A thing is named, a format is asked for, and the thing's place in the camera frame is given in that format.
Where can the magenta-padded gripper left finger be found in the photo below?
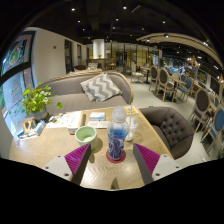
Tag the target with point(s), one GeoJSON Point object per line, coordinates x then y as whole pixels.
{"type": "Point", "coordinates": [71, 165]}

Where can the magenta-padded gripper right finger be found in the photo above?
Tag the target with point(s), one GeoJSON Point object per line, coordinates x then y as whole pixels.
{"type": "Point", "coordinates": [151, 165]}

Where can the clear blue-labelled drink bottle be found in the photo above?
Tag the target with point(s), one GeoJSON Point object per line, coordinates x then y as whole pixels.
{"type": "Point", "coordinates": [116, 140]}

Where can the pale green mug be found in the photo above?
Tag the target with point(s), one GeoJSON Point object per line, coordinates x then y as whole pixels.
{"type": "Point", "coordinates": [86, 135]}

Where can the long white box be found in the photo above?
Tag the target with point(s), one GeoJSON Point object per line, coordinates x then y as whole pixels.
{"type": "Point", "coordinates": [72, 130]}

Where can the clear drinking glass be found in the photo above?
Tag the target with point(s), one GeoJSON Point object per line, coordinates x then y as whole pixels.
{"type": "Point", "coordinates": [133, 128]}

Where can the dark grey tufted armchair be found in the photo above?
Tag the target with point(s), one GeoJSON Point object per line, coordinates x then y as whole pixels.
{"type": "Point", "coordinates": [170, 128]}

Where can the small teal white carton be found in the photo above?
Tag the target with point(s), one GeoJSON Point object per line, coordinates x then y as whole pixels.
{"type": "Point", "coordinates": [39, 127]}

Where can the small white blue pack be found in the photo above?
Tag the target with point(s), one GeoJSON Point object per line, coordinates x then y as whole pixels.
{"type": "Point", "coordinates": [97, 116]}

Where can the grey curved sofa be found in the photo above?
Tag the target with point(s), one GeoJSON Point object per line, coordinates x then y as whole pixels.
{"type": "Point", "coordinates": [66, 91]}

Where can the green potted plant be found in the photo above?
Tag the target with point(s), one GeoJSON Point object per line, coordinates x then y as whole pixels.
{"type": "Point", "coordinates": [35, 100]}

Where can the group of dining chairs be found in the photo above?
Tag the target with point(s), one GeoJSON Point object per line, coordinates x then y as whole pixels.
{"type": "Point", "coordinates": [201, 103]}

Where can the grey white chevron cushion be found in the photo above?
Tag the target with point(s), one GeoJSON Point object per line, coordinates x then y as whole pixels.
{"type": "Point", "coordinates": [100, 87]}

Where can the decorated dark-framed window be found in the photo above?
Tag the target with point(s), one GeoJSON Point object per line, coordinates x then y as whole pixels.
{"type": "Point", "coordinates": [16, 76]}

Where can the white round pillar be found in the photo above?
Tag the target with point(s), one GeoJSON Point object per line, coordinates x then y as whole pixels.
{"type": "Point", "coordinates": [98, 48]}

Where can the group of ceiling lights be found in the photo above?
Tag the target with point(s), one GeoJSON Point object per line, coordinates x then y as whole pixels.
{"type": "Point", "coordinates": [124, 7]}

